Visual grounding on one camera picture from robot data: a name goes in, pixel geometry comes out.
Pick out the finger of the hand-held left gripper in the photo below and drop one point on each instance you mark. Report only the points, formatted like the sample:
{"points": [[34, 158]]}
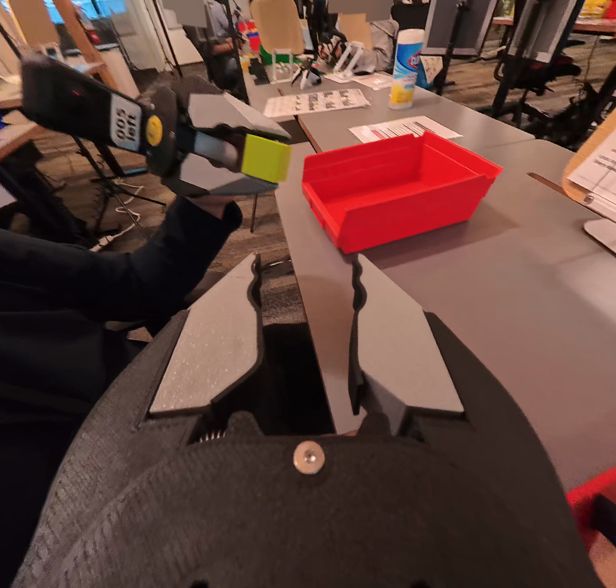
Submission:
{"points": [[211, 181], [226, 109]]}

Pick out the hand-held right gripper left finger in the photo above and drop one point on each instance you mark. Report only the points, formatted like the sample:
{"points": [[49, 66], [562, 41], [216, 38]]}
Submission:
{"points": [[216, 337]]}

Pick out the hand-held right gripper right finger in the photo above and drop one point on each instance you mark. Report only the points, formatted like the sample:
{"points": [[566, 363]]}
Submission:
{"points": [[404, 357]]}

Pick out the lime green block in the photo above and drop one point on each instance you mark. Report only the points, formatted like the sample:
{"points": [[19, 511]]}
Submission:
{"points": [[267, 159]]}

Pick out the red plastic bin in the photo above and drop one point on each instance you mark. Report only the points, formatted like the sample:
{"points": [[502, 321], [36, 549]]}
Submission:
{"points": [[409, 212], [582, 496]]}

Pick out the person's left forearm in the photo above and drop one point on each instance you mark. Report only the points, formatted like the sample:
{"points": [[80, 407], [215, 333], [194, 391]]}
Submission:
{"points": [[144, 270]]}

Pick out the person's left hand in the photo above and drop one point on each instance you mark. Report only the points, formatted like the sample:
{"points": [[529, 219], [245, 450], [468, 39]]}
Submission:
{"points": [[211, 205]]}

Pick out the small black device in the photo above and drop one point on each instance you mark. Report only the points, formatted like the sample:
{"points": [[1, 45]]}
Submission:
{"points": [[258, 70]]}

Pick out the white cabinet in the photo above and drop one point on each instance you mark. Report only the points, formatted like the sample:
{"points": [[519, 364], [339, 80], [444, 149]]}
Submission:
{"points": [[115, 73]]}

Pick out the clear acrylic stand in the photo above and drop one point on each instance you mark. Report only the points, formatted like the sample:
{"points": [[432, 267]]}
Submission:
{"points": [[281, 65]]}

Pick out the black white device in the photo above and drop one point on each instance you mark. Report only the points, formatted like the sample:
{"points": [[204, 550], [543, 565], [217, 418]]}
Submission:
{"points": [[305, 75]]}

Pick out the printed picture sheet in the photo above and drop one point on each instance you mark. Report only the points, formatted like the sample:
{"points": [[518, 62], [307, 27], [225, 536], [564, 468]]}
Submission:
{"points": [[317, 101]]}

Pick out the green toy box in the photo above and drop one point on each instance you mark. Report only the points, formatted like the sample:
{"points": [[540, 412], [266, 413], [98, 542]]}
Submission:
{"points": [[301, 54]]}

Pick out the tan wooden board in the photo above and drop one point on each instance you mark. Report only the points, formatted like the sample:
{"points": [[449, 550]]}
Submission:
{"points": [[276, 24]]}

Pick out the white folding stand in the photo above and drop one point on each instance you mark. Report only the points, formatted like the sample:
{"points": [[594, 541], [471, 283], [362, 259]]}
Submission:
{"points": [[347, 59]]}

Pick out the white paper sheet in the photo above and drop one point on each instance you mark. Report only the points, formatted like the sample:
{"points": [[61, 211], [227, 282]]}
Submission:
{"points": [[409, 128]]}

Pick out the white wipes canister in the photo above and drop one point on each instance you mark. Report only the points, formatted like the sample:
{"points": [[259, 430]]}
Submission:
{"points": [[406, 68]]}

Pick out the printed paper card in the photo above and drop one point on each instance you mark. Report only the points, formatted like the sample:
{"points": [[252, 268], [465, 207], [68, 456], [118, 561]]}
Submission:
{"points": [[430, 68]]}

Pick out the white board stand base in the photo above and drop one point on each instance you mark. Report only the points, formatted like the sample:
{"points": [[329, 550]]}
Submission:
{"points": [[604, 234]]}

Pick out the grey panel on stand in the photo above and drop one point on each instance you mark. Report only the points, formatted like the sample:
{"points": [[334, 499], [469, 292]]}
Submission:
{"points": [[462, 10], [544, 10]]}

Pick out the wooden instruction board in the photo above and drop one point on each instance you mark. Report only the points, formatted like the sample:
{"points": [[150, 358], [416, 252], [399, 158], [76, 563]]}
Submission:
{"points": [[601, 164]]}

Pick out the black office chair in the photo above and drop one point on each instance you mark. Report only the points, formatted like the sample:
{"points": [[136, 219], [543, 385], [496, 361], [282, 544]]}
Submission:
{"points": [[553, 97]]}

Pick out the yellow plastic bin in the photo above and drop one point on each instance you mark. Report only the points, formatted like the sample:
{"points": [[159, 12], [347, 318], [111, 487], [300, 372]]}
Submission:
{"points": [[596, 5]]}

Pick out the wooden post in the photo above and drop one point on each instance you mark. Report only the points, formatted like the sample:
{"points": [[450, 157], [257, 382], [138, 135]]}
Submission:
{"points": [[72, 24]]}

